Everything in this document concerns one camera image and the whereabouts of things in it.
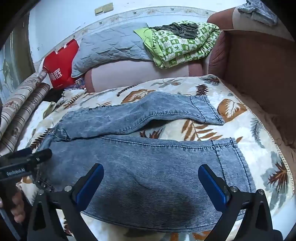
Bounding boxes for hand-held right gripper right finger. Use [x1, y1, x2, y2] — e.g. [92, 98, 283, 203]
[198, 164, 284, 241]

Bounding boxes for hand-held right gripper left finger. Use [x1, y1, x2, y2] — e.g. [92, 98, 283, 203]
[27, 163, 104, 241]

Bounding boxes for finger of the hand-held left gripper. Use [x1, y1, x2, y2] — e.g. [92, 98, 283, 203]
[28, 148, 53, 165]

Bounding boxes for blue denim pants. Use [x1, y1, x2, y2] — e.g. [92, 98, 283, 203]
[37, 91, 256, 233]

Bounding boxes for person's left hand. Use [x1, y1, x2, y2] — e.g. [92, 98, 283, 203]
[0, 189, 26, 224]

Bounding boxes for striped floral cloth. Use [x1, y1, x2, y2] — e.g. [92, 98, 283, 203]
[0, 70, 51, 156]

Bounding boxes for leaf printed blanket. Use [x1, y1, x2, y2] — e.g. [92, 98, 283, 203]
[16, 74, 289, 241]

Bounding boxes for colourful printed packet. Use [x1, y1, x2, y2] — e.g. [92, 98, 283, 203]
[69, 77, 88, 91]

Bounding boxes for red paper bag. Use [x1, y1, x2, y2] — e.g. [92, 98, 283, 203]
[43, 38, 80, 90]

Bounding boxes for green patterned quilt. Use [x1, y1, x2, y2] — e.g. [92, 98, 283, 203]
[133, 20, 221, 69]

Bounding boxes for dark grey cloth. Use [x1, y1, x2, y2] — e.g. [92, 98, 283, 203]
[149, 23, 199, 40]

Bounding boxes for grey blue cloth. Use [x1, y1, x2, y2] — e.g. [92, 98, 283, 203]
[237, 0, 278, 26]

